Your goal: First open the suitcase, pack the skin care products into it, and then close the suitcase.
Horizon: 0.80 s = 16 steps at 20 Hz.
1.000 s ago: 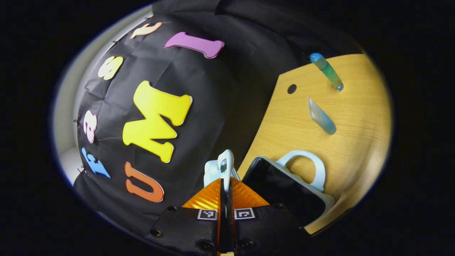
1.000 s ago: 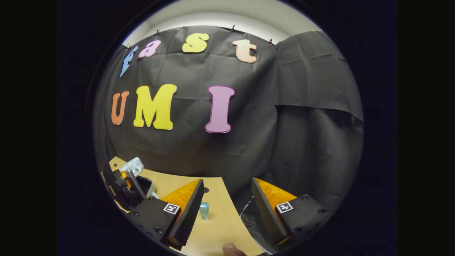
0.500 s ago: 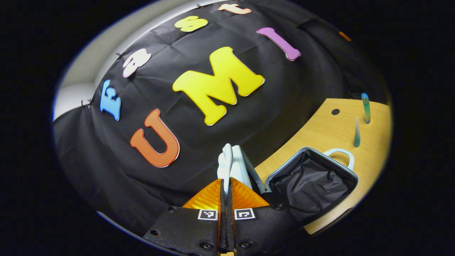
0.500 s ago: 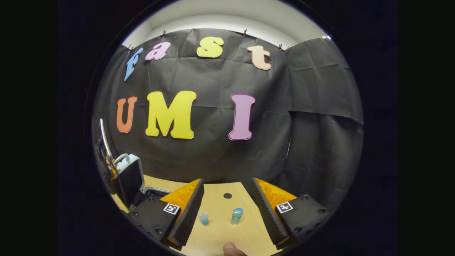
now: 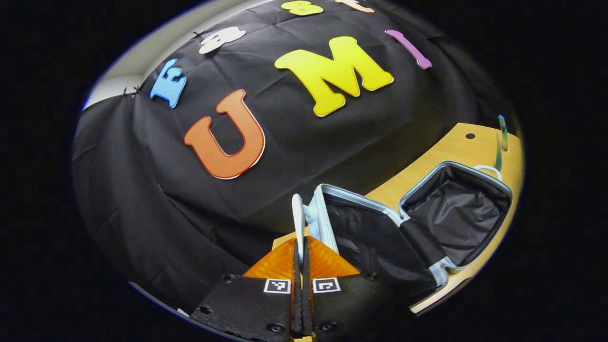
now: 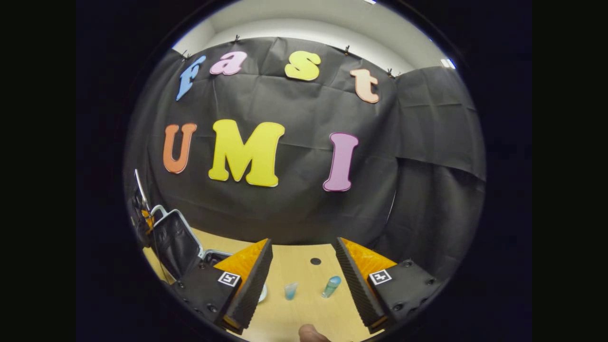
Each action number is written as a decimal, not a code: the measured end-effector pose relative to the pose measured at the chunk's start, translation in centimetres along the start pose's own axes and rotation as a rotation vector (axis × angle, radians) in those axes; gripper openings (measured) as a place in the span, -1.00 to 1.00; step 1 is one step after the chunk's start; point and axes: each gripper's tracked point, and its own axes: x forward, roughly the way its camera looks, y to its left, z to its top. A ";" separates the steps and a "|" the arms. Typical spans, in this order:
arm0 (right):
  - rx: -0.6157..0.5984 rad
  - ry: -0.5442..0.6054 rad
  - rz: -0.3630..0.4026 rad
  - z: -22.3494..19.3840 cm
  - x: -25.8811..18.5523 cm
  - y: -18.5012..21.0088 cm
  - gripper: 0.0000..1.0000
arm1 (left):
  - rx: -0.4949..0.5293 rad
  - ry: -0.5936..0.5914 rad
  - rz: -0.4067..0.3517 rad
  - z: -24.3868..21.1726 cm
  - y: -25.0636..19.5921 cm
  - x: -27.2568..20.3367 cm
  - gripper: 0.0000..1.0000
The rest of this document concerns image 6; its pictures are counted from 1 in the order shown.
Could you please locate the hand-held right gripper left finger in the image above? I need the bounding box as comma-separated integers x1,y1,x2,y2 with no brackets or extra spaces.
171,238,274,336

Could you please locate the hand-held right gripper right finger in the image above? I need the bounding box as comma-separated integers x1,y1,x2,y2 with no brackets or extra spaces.
335,237,443,339

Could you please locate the blue skincare bottle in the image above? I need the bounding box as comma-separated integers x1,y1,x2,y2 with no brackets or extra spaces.
321,275,342,299

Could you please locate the light blue suitcase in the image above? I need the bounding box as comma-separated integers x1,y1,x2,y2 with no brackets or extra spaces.
150,205,268,304

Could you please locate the black backdrop cloth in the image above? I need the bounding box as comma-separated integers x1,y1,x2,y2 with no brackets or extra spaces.
124,37,487,281

